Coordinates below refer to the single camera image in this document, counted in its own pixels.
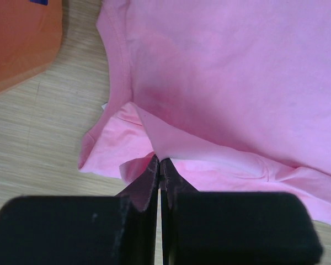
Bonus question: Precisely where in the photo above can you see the orange plastic basket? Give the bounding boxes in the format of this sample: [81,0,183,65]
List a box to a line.
[0,1,63,93]

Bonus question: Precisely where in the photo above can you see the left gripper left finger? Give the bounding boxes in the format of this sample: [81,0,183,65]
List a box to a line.
[0,157,159,264]

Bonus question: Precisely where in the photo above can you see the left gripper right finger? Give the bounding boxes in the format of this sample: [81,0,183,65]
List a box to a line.
[159,159,323,264]

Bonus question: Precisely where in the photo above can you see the pink t-shirt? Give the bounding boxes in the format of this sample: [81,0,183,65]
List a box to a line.
[78,1,331,225]

